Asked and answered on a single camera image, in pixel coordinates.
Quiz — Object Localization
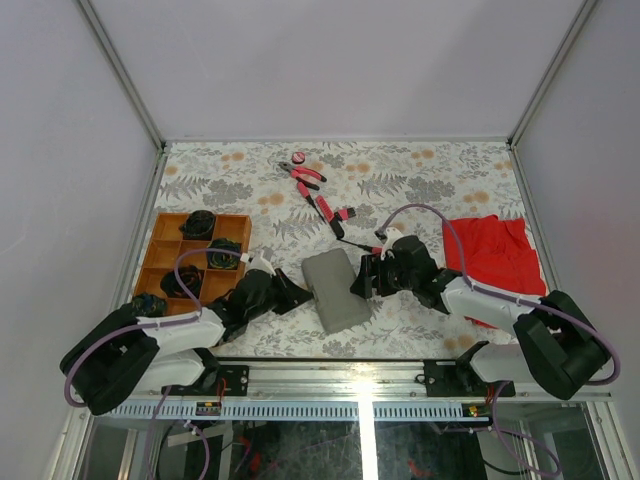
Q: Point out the rolled dark sock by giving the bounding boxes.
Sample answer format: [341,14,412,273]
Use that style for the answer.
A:
[179,210,216,241]
[160,265,204,299]
[206,237,242,270]

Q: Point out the pink black utility knife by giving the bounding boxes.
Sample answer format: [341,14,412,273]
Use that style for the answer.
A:
[316,195,344,240]

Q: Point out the rolled dark sock lower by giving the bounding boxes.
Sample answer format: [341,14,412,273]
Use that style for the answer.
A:
[160,265,204,299]

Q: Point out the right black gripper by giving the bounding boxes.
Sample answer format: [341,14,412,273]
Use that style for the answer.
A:
[350,252,418,300]

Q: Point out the pink black pliers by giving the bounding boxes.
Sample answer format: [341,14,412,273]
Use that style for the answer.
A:
[278,162,327,190]

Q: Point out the orange wooden divided tray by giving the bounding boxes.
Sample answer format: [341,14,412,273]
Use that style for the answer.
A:
[133,213,252,315]

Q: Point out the pink black long screwdriver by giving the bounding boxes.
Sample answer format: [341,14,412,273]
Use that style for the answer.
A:
[341,239,382,255]

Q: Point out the red cloth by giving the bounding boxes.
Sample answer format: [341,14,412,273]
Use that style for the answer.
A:
[442,215,547,297]

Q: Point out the aluminium front rail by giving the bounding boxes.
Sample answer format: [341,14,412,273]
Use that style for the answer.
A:
[124,357,614,421]

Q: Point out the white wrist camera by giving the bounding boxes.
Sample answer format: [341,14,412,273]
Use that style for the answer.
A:
[240,253,276,276]
[375,226,404,260]

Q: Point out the rolled dark sock middle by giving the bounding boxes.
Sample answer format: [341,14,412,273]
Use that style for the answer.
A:
[206,237,242,270]

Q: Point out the pink black bit holder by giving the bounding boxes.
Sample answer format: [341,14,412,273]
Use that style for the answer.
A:
[334,207,356,222]

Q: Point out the rolled dark sock outside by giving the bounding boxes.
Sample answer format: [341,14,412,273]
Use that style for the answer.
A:
[130,293,168,318]

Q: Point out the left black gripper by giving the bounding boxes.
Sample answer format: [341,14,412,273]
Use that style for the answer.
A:
[247,268,314,323]

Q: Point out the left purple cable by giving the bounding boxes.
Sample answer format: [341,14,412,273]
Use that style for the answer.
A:
[65,247,251,407]

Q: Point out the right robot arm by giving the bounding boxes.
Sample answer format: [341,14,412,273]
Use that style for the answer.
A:
[350,235,613,400]

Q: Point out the pink black screwdriver short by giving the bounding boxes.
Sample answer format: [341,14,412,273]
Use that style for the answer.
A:
[296,181,325,222]

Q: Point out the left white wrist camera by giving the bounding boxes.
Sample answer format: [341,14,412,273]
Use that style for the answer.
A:
[240,253,276,276]

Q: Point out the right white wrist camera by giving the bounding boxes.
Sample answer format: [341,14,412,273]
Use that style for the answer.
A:
[375,226,404,260]

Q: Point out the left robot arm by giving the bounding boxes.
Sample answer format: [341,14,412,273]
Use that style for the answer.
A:
[60,269,313,415]

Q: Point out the small red tape measure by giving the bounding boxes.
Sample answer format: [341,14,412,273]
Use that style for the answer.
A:
[291,152,306,165]

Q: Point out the rolled dark sock top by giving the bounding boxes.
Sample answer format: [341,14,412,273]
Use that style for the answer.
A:
[179,210,216,241]

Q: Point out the grey plastic tool case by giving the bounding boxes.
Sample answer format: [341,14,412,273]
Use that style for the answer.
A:
[301,248,372,334]

